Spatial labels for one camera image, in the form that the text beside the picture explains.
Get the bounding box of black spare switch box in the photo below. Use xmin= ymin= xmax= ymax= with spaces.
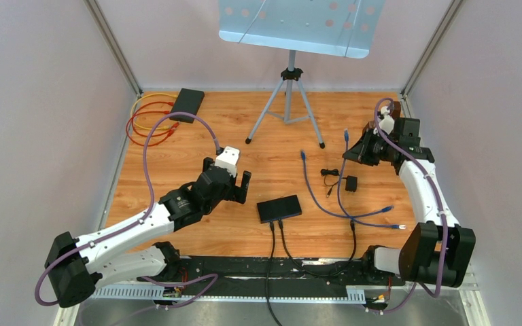
xmin=171 ymin=88 xmax=205 ymax=116

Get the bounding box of black network switch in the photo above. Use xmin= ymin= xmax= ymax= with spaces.
xmin=257 ymin=195 xmax=302 ymax=223

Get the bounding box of black ethernet cable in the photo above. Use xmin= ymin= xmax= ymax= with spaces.
xmin=279 ymin=219 xmax=358 ymax=278
xmin=265 ymin=221 xmax=285 ymax=326

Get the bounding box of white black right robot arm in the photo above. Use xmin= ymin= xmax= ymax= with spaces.
xmin=343 ymin=117 xmax=476 ymax=288

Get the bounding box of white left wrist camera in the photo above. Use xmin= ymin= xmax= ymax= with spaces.
xmin=213 ymin=146 xmax=240 ymax=177

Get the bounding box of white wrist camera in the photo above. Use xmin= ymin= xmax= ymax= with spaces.
xmin=377 ymin=111 xmax=395 ymax=134
xmin=213 ymin=146 xmax=240 ymax=177

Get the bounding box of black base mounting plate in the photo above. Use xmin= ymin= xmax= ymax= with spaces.
xmin=152 ymin=256 xmax=405 ymax=302

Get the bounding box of aluminium frame rail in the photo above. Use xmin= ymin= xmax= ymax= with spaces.
xmin=54 ymin=253 xmax=491 ymax=326

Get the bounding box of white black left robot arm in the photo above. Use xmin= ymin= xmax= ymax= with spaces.
xmin=44 ymin=147 xmax=251 ymax=308

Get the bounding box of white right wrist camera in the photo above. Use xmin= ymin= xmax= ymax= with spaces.
xmin=377 ymin=111 xmax=395 ymax=134

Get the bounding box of yellow ethernet cable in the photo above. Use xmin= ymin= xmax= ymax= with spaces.
xmin=130 ymin=92 xmax=179 ymax=132

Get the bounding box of light blue music stand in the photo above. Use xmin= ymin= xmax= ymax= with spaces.
xmin=217 ymin=0 xmax=385 ymax=149

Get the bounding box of black power adapter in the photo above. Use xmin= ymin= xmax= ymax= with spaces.
xmin=320 ymin=168 xmax=358 ymax=198

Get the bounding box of brown wooden metronome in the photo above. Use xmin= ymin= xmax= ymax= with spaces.
xmin=379 ymin=101 xmax=402 ymax=120

